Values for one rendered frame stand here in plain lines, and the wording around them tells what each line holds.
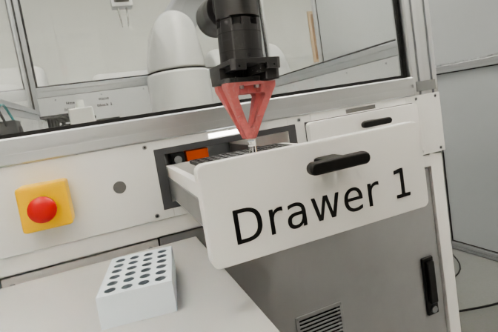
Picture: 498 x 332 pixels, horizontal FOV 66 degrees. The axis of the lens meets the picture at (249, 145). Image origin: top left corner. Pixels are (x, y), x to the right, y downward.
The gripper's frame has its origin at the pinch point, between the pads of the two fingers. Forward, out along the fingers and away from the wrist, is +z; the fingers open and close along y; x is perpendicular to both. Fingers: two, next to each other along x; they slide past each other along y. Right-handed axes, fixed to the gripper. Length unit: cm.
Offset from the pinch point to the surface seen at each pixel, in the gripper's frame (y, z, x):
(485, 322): -56, 90, 112
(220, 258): 10.8, 11.7, -8.4
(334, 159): 14.0, 2.9, 4.0
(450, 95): -108, 1, 157
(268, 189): 10.6, 5.6, -2.3
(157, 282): 4.4, 15.4, -14.4
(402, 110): -22, 1, 46
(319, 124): -21.8, 1.7, 23.7
